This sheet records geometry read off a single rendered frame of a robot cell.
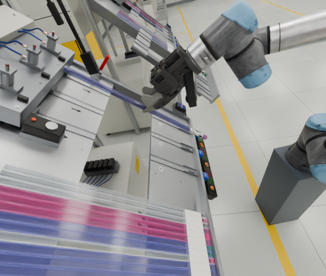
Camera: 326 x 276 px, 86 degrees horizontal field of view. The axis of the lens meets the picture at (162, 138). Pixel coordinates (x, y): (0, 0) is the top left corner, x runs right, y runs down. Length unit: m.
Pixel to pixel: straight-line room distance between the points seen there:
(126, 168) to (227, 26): 0.69
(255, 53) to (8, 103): 0.55
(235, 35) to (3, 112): 0.52
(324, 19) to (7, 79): 0.73
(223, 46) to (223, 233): 1.12
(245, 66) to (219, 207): 1.07
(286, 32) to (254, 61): 0.14
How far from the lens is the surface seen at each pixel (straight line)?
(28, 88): 0.53
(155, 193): 0.52
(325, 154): 0.74
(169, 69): 0.49
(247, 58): 0.49
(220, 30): 0.47
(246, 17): 0.48
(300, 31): 0.62
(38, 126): 0.47
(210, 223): 0.58
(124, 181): 0.85
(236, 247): 1.33
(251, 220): 1.39
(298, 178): 0.93
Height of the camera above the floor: 1.28
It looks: 44 degrees down
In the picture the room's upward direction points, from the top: 16 degrees counter-clockwise
